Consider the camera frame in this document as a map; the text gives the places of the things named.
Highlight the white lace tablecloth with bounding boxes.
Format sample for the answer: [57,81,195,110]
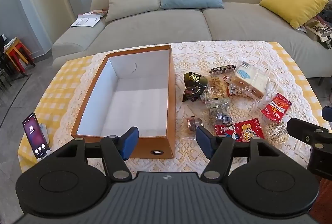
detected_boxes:
[43,40,326,174]

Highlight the dark sausage stick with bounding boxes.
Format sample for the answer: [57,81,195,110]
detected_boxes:
[210,65,236,75]

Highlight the white booklet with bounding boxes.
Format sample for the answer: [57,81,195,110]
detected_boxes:
[70,13,101,27]

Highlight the bagged bread loaf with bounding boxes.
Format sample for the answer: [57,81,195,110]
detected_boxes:
[224,60,269,100]

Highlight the small red snack packet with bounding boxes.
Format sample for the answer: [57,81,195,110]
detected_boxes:
[261,93,292,124]

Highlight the orange cardboard box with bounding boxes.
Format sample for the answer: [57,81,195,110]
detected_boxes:
[71,45,176,159]

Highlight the clear bag of white puffs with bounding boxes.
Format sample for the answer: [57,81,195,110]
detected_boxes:
[266,121,289,143]

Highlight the dark green snack packet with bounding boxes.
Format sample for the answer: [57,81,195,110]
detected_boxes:
[183,72,209,89]

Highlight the yellow cushion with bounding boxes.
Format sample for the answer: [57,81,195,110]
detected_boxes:
[259,0,329,30]

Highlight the printed tote bag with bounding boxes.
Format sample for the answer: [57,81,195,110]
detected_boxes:
[305,17,332,43]

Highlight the large red cartoon snack packet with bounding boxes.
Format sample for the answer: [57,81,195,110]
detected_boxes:
[214,118,265,142]

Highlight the stacked red yellow stools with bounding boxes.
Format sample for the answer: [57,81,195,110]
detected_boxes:
[4,37,35,74]

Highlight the peanut snack packet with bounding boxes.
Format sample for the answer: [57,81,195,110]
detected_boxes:
[227,84,247,97]

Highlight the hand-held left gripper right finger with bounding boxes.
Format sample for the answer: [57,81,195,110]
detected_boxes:
[196,126,282,181]

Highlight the beige sofa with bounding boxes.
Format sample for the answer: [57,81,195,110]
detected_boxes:
[52,0,332,79]

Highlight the clear bag of cookies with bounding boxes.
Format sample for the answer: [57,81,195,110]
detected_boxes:
[205,75,231,110]

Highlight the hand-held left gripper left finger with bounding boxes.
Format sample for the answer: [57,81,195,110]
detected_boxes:
[53,126,140,181]

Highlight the smartphone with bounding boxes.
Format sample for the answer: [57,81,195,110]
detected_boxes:
[22,113,51,159]

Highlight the small clear dark snack packet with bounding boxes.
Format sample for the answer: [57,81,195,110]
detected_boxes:
[185,116,205,140]

